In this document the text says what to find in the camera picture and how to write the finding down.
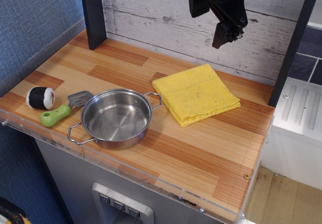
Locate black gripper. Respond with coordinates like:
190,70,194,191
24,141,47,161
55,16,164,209
189,0,248,49

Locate yellow cloth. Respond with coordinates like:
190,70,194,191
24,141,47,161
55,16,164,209
152,64,241,127

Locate stainless steel pot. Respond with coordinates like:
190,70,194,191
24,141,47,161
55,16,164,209
67,89,162,150

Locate white toy sink unit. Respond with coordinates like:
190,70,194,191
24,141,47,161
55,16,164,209
261,78,321,189

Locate clear acrylic table guard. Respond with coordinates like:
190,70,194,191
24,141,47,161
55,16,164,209
1,101,274,223

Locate plush sushi roll toy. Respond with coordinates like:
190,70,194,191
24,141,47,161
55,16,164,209
26,87,56,110

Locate silver dispenser button panel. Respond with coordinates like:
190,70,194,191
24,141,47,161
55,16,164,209
92,182,154,223

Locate yellow black object corner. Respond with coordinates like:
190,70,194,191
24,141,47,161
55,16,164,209
1,197,31,224

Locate dark right shelf post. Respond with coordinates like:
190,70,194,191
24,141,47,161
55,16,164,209
268,0,316,107

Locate green handled toy spatula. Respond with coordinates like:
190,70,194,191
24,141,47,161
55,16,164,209
40,91,94,127

